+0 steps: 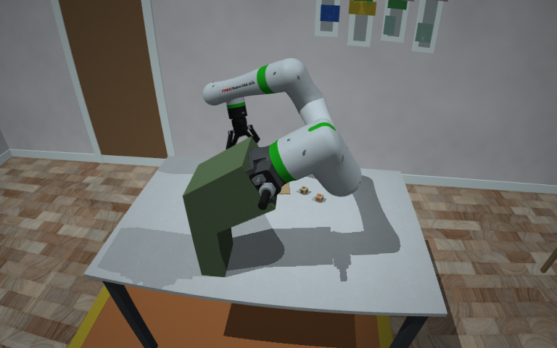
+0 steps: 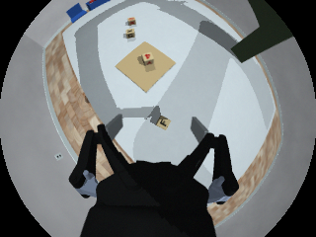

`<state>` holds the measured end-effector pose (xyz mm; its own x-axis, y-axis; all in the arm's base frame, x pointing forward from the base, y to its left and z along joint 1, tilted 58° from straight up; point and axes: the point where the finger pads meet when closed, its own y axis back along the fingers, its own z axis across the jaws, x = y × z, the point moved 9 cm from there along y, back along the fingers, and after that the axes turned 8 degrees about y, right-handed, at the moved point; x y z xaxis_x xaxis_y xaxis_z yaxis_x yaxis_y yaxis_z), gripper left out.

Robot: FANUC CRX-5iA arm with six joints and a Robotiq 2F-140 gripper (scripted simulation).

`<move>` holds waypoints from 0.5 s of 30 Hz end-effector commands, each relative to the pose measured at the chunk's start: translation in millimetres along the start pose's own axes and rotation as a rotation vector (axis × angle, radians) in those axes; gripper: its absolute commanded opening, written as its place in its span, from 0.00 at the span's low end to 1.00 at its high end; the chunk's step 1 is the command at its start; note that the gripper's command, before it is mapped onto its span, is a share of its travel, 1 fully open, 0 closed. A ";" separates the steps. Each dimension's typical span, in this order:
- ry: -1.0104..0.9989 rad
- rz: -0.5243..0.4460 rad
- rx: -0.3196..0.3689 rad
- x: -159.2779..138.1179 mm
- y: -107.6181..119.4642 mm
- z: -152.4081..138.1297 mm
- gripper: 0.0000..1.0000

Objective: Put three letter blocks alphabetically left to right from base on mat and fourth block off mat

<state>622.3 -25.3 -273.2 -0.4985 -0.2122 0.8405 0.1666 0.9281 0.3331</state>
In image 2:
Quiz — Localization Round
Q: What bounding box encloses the tan flat mat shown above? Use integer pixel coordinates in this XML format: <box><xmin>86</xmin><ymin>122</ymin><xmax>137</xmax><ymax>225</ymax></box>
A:
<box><xmin>116</xmin><ymin>41</ymin><xmax>176</xmax><ymax>92</ymax></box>

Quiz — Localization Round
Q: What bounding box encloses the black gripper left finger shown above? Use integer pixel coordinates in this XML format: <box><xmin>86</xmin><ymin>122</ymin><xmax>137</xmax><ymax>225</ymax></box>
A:
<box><xmin>69</xmin><ymin>115</ymin><xmax>142</xmax><ymax>198</ymax></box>

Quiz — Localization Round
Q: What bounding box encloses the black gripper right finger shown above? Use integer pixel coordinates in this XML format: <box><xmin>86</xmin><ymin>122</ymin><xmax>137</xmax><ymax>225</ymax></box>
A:
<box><xmin>162</xmin><ymin>117</ymin><xmax>239</xmax><ymax>204</ymax></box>

